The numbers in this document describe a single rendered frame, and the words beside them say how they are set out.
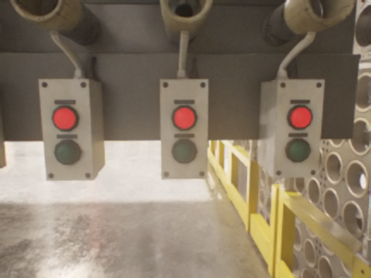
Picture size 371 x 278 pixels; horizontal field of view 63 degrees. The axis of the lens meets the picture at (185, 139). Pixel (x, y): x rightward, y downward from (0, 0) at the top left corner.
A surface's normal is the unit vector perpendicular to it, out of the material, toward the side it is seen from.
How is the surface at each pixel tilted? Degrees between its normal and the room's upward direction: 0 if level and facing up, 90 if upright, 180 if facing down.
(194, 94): 90
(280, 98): 90
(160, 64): 90
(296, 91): 90
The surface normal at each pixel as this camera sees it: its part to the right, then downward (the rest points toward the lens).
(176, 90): 0.04, 0.15
